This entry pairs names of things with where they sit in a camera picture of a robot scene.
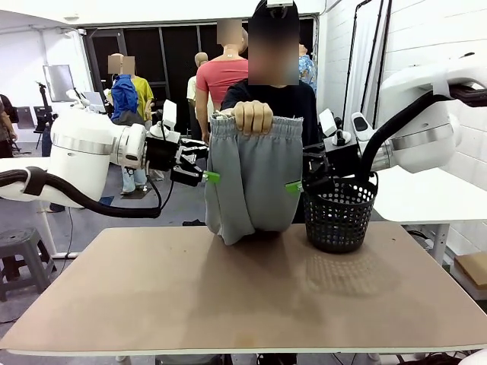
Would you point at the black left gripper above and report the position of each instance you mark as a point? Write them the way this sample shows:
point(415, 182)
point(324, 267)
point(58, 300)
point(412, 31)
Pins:
point(161, 154)

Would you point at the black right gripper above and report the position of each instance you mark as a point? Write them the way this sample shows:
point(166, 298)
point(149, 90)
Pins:
point(340, 159)

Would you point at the grey training pants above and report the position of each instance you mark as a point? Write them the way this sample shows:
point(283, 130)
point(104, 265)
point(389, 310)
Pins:
point(251, 182)

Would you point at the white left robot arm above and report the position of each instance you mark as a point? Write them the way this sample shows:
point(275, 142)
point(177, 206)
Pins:
point(80, 152)

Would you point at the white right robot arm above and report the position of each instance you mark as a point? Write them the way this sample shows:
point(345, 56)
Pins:
point(426, 140)

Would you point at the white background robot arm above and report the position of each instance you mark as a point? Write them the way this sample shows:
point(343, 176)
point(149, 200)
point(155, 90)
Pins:
point(78, 99)

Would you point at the person's right hand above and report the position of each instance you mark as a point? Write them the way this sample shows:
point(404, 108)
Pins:
point(253, 118)

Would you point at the black plastic mesh basket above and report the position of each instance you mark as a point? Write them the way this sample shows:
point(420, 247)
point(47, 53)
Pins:
point(338, 220)

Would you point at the person in black t-shirt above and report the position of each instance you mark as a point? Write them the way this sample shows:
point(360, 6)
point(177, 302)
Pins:
point(306, 102)

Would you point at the mannequin with red top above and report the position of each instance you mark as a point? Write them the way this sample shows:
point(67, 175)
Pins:
point(220, 76)

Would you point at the bald mannequin with cream top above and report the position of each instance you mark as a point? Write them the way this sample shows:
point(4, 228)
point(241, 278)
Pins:
point(201, 61)

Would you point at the framed whiteboard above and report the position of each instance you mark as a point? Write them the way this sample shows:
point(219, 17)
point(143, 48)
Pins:
point(57, 83)

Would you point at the tall black tripod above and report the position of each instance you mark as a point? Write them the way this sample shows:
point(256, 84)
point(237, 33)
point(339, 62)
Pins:
point(44, 102)

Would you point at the grey plastic stool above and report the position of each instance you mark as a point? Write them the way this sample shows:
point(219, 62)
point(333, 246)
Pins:
point(23, 237)

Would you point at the person in dark patterned shirt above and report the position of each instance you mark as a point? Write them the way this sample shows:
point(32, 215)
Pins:
point(4, 129)

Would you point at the cardboard box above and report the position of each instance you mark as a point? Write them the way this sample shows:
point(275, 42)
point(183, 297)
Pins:
point(473, 270)

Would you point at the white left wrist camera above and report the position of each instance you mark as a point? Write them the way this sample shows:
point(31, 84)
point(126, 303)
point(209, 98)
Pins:
point(169, 113)

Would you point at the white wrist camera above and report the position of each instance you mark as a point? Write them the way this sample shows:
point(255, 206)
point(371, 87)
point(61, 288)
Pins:
point(327, 121)
point(169, 113)

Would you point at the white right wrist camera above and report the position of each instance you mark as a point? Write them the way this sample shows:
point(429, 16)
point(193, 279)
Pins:
point(327, 121)

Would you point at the black wall pipe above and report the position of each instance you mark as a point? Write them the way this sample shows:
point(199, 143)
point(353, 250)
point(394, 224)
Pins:
point(354, 42)

